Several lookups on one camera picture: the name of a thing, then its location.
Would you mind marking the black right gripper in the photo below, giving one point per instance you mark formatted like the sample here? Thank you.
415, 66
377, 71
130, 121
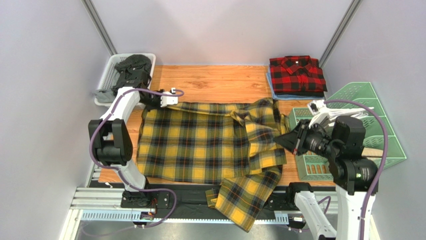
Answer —
297, 140

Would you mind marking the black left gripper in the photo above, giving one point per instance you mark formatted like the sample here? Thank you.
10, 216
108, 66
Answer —
157, 106

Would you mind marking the yellow black plaid shirt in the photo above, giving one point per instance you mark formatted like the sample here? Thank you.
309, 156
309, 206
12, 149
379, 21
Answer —
230, 145

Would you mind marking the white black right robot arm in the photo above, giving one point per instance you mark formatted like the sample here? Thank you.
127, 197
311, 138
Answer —
352, 174

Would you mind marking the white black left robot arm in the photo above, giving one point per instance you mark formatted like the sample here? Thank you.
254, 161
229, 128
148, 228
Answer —
110, 143

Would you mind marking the white paper stack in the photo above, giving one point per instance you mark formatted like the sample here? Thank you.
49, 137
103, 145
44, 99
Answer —
333, 113

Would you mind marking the dark grey shirt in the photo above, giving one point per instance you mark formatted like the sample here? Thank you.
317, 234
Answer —
131, 71

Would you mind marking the white plastic laundry basket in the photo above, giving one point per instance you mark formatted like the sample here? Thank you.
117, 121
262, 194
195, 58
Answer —
106, 80

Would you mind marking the wooden block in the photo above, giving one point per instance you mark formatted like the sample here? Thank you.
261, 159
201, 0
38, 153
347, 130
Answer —
372, 153

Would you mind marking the red black plaid folded shirt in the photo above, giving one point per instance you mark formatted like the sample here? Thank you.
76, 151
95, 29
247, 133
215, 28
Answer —
297, 74

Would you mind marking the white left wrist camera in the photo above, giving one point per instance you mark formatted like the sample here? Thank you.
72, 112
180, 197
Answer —
169, 98

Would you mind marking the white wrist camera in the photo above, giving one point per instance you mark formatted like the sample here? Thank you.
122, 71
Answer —
169, 98
319, 112

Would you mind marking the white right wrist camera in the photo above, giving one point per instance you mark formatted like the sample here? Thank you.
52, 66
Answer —
319, 112

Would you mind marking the left aluminium corner post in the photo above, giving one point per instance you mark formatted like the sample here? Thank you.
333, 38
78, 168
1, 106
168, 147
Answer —
99, 25

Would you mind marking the aluminium corner post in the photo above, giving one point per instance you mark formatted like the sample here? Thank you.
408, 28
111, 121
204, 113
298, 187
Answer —
99, 25
339, 31

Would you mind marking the aluminium frame rail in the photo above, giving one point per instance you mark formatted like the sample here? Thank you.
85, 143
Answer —
96, 204

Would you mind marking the right aluminium corner post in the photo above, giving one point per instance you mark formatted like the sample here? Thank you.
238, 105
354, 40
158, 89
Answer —
339, 31

